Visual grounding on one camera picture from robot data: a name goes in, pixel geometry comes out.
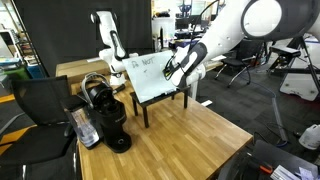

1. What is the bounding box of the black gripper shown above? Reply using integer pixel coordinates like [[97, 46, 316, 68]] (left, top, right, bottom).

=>
[[164, 61, 174, 80]]

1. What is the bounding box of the yellow smiley eraser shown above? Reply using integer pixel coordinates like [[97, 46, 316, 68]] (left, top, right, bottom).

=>
[[162, 69, 167, 80]]

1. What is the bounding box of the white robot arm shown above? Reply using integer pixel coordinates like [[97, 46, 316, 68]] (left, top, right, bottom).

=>
[[163, 0, 320, 88]]

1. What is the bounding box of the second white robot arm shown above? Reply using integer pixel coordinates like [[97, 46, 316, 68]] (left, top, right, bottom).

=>
[[90, 11, 126, 85]]

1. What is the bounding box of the white whiteboard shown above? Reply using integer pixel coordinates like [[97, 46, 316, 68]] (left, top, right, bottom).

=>
[[122, 51, 176, 102]]

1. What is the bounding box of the small dark wooden stand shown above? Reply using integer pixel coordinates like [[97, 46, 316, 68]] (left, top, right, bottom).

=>
[[129, 86, 191, 128]]

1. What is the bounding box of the black coffee machine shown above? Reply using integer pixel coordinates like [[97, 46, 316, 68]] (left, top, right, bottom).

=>
[[60, 72, 132, 153]]

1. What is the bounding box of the cardboard box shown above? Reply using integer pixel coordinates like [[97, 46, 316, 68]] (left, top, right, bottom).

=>
[[56, 58, 110, 85]]

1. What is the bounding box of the black mesh office chair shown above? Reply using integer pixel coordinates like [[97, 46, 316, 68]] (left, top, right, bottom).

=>
[[0, 75, 75, 171]]

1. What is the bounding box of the white plastic jug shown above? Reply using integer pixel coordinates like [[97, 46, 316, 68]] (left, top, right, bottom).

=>
[[299, 124, 320, 150]]

